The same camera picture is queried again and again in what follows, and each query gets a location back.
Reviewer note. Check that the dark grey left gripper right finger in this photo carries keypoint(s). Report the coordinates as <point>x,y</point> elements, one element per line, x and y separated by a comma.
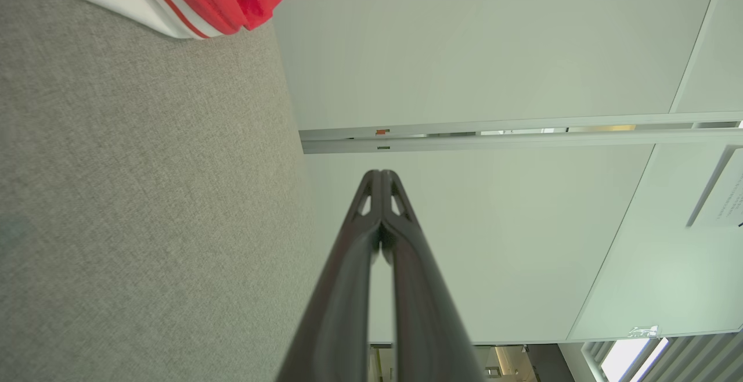
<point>424,324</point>

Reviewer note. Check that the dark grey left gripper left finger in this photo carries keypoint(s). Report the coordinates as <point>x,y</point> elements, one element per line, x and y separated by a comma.
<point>336,312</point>

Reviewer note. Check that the white window blinds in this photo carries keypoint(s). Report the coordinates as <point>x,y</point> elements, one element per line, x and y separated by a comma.
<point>685,364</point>

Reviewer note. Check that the white paper notice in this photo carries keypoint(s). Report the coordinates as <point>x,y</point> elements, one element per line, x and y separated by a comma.
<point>725,196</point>

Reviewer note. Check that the small clear sticker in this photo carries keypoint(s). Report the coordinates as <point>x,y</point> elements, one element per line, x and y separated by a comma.
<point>644,331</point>

